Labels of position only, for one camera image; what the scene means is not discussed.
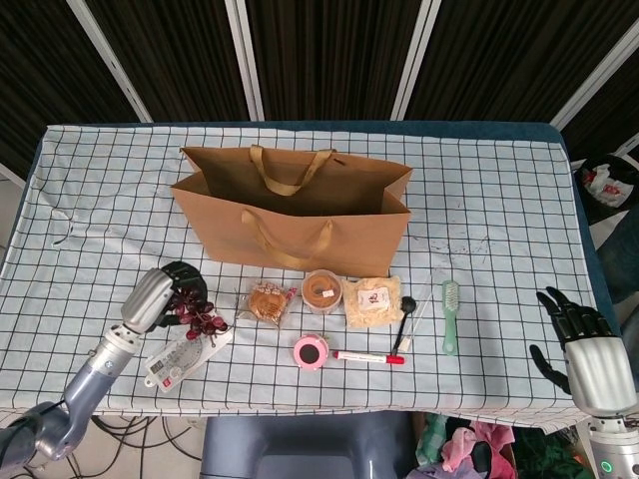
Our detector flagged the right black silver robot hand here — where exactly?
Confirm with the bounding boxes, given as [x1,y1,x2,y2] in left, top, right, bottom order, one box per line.
[528,286,638,415]

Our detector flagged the clear jar of rubber bands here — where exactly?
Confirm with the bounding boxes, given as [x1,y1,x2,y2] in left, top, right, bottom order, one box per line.
[301,268,345,315]

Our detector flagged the light green patterned cloth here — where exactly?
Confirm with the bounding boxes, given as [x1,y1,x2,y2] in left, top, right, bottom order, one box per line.
[416,412,450,465]

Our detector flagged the clear bag of beige flakes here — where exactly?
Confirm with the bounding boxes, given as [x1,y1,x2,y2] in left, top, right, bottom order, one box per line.
[341,276,404,329]

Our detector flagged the white black checkered tablecloth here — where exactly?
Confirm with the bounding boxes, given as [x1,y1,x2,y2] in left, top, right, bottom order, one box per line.
[0,123,623,430]

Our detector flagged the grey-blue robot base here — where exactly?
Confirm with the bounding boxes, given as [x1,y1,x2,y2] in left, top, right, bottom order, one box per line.
[200,411,415,479]

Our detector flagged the dark red grape bunch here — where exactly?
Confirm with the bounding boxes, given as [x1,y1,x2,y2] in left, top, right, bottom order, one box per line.
[169,288,230,345]

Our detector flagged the red white marker pen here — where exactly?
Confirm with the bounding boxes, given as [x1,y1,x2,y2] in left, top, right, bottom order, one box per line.
[332,349,406,366]

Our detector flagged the black floor cables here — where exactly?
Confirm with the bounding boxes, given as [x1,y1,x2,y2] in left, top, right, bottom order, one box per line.
[0,411,206,479]

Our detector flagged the white partition post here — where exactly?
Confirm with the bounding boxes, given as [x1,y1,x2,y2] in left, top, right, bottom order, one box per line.
[74,0,154,124]
[548,19,639,129]
[391,0,443,122]
[224,0,266,122]

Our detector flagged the pink round tape measure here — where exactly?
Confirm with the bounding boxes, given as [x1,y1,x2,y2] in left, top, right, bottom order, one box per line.
[292,332,330,372]

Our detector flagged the clear test tube with cork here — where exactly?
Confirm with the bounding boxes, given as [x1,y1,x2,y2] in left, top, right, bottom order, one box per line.
[397,266,446,353]

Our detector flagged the brown paper bag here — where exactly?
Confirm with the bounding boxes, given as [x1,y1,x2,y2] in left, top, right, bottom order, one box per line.
[170,144,414,278]

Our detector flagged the round pastry bun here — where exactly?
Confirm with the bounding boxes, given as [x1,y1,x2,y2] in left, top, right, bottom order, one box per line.
[237,279,296,328]

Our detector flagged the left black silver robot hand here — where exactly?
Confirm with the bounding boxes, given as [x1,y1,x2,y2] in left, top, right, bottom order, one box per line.
[121,259,210,335]

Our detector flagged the green handled brush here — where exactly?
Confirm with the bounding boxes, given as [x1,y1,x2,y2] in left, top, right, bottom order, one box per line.
[441,279,461,356]

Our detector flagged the black plastic spoon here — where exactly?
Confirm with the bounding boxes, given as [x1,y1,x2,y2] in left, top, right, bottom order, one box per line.
[391,295,418,353]

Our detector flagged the pink cloth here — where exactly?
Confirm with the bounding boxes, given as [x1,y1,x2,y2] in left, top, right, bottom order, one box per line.
[441,421,515,473]

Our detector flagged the dark green cloth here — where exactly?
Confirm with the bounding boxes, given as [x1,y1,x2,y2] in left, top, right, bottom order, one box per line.
[513,426,598,479]

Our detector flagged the packaged ruler set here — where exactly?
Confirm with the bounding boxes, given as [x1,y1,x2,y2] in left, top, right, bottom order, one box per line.
[144,326,235,394]

